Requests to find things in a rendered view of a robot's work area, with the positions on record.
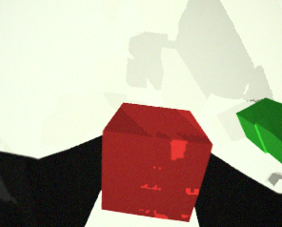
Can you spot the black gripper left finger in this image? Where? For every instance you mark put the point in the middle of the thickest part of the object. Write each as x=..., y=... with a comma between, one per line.
x=57, y=190

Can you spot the red block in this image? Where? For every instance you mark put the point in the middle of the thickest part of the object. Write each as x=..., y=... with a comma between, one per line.
x=153, y=162

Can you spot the green block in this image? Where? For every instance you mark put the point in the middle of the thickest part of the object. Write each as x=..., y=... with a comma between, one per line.
x=270, y=130
x=255, y=112

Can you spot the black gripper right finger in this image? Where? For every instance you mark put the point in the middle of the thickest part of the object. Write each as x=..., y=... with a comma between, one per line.
x=229, y=198

